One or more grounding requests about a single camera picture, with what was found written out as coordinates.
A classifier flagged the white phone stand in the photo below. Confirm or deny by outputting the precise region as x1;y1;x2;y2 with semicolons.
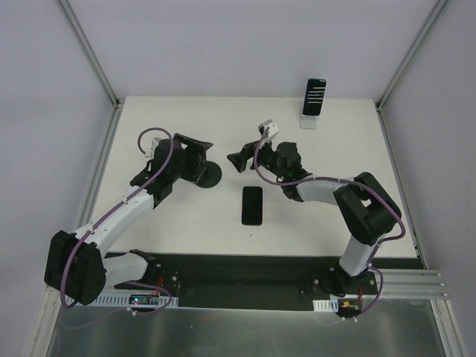
300;114;317;129

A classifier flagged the blue edged black phone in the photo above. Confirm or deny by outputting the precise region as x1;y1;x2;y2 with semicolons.
302;78;327;116

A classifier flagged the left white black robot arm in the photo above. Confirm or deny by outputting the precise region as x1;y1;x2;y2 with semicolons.
44;133;222;309

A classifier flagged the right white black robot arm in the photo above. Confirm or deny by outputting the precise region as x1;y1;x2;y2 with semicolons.
227;141;402;296

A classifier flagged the black round stand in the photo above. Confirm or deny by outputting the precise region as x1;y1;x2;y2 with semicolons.
196;161;222;188

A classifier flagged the black phone centre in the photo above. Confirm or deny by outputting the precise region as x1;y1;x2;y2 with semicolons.
241;186;263;226

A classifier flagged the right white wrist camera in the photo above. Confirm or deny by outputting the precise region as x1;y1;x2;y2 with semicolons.
258;120;280;143

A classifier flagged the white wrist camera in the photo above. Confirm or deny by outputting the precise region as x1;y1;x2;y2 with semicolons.
144;138;161;158
258;120;280;143

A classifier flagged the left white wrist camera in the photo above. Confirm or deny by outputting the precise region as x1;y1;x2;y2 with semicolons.
144;138;161;158

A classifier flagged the left aluminium frame post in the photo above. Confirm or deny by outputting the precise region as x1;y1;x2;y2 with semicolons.
57;0;120;109

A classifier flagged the aluminium frame post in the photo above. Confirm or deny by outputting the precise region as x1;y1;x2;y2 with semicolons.
57;0;120;109
376;0;451;113

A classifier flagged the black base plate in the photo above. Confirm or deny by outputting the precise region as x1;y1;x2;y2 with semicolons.
113;251;379;309

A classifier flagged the left white cable duct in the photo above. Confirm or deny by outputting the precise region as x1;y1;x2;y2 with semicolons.
90;292;179;309

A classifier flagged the white cable duct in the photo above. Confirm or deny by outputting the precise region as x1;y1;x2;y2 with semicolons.
312;299;338;313
90;292;179;309

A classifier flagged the right white cable duct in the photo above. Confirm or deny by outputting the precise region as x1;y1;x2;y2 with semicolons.
312;299;338;313

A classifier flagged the right aluminium frame post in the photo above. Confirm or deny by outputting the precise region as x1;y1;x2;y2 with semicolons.
376;0;451;113

